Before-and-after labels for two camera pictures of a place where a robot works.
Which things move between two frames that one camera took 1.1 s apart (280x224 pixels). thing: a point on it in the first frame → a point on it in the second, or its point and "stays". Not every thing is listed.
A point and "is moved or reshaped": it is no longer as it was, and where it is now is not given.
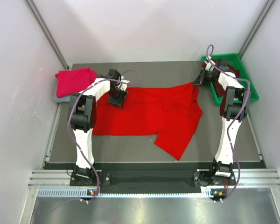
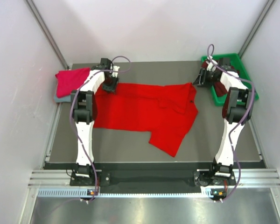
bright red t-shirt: (171, 112) is moved or reshaped
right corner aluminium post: (269, 4) stays
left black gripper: (119, 102) → (111, 88)
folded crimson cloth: (73, 81) stays
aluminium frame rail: (61, 178) stays
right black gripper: (199, 80) stays
